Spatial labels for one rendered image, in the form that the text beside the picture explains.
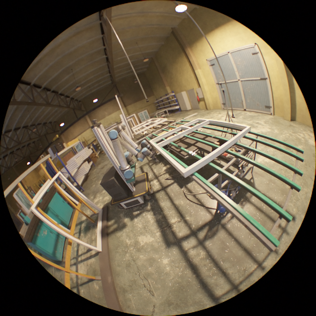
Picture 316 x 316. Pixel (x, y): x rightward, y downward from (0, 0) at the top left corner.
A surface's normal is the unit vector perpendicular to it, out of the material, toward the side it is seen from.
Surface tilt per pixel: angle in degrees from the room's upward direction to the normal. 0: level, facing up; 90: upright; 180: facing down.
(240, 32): 90
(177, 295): 0
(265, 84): 90
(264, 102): 90
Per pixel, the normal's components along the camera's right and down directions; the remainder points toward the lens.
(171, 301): -0.36, -0.81
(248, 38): -0.87, 0.47
